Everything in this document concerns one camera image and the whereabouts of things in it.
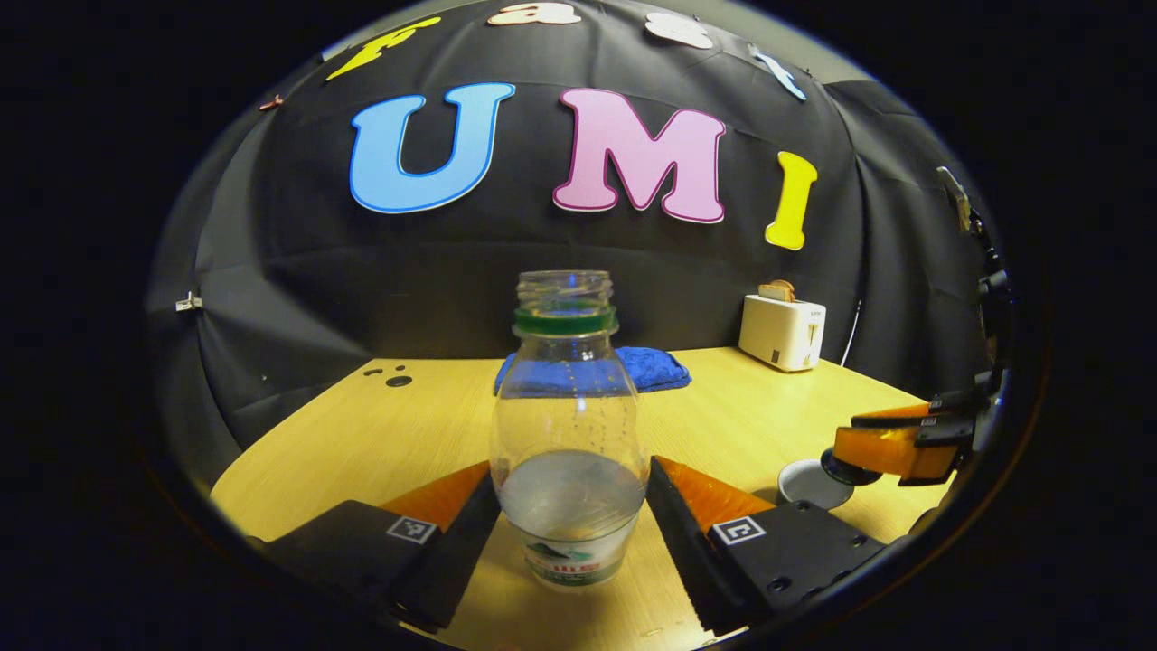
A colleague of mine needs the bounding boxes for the clear plastic water bottle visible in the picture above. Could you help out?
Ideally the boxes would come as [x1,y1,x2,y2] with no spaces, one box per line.
[490,269,651,589]

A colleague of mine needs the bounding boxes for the white teacup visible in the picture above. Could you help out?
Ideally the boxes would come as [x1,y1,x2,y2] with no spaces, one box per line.
[778,458,856,510]

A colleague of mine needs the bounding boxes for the white toaster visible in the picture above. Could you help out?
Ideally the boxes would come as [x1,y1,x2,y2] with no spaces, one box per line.
[738,294,827,373]

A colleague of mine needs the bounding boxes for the black camera stand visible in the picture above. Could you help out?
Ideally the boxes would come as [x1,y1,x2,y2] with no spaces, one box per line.
[936,165,1011,367]

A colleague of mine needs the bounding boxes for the black backdrop cloth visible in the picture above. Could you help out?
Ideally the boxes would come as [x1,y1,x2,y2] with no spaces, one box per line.
[145,0,1006,489]

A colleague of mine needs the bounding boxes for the dark teacup lid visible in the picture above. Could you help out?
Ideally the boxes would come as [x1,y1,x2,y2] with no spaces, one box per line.
[820,449,882,487]

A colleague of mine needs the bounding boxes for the white toaster cable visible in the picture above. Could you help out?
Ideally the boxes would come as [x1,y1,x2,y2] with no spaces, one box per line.
[839,297,861,368]

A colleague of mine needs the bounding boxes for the blue towel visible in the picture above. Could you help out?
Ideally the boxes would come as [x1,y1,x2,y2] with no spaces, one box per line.
[494,346,692,395]

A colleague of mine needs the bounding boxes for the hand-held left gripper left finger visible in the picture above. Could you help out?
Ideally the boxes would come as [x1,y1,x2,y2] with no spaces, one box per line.
[262,461,501,634]

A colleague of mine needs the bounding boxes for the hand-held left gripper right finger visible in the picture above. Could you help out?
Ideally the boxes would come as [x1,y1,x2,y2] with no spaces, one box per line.
[645,455,891,637]

